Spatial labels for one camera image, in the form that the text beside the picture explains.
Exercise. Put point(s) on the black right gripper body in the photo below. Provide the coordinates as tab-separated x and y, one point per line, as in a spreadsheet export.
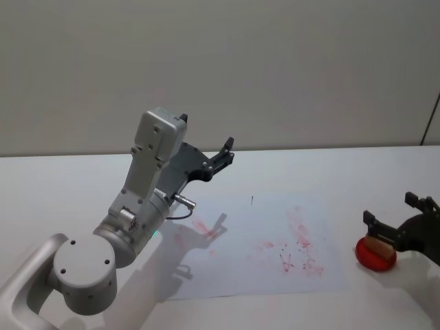
421	233

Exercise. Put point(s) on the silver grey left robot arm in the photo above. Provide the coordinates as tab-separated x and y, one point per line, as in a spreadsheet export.
82	268

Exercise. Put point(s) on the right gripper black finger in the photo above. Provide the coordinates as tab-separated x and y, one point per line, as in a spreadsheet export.
381	229
424	203

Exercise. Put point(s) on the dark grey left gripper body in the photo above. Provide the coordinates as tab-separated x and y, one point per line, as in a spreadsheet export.
185	161

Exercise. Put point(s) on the wooden stamp block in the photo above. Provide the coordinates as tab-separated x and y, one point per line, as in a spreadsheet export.
379	245

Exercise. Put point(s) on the white paper sheet, red marks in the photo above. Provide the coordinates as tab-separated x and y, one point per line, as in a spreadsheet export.
261	254

